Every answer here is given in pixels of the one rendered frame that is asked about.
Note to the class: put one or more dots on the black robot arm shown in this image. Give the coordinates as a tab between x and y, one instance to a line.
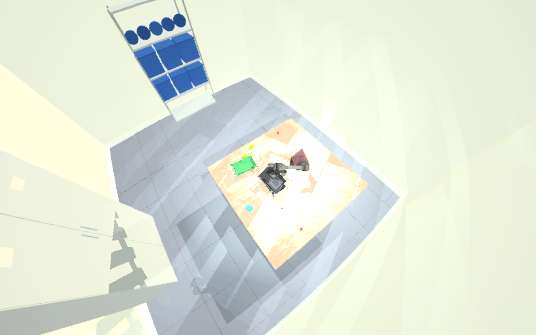
281	168

